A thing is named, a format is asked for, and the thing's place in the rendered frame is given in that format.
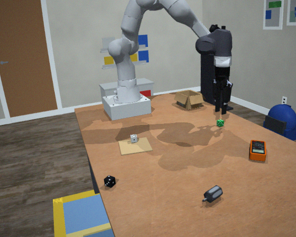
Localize white die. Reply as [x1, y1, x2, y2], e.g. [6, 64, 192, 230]
[130, 134, 137, 143]

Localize beige square mat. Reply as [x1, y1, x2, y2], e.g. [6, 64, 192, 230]
[119, 137, 153, 155]

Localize orange digital multimeter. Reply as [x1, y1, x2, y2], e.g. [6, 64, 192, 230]
[249, 140, 266, 161]

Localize green die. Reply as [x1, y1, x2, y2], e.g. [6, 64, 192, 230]
[217, 119, 224, 127]

